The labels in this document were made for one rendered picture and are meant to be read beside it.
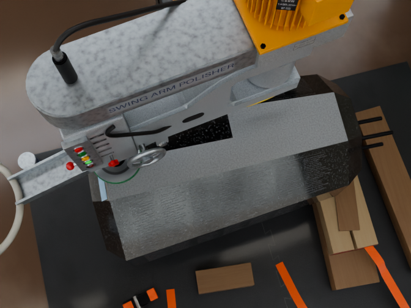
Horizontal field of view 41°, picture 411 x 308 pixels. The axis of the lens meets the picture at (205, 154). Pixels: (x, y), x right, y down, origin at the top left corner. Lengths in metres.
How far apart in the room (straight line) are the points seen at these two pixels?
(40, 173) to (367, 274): 1.77
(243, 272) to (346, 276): 0.55
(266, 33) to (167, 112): 0.46
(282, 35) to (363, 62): 2.01
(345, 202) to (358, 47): 1.07
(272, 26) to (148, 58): 0.37
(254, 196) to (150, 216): 0.47
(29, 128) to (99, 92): 1.90
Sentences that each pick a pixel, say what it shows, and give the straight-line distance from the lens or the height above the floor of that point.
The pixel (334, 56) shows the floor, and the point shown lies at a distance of 3.59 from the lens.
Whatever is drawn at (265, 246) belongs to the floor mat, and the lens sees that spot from 3.17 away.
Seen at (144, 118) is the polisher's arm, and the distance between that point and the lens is 1.87.
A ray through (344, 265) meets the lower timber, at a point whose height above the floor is 0.12.
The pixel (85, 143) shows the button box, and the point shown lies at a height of 1.49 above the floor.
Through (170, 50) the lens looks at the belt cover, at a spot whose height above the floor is 1.69.
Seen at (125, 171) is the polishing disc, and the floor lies 0.85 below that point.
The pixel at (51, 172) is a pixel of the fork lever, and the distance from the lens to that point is 2.36.
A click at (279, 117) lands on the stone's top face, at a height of 0.82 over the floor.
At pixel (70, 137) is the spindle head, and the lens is 1.74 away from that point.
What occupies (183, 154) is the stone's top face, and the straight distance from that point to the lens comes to 2.42.
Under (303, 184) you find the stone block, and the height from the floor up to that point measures 0.70.
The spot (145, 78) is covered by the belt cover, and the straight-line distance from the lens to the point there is 1.59.
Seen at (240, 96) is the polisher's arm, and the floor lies 1.24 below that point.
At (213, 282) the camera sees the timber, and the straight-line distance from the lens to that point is 3.01.
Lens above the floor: 3.14
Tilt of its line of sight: 74 degrees down
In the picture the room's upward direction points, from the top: 1 degrees clockwise
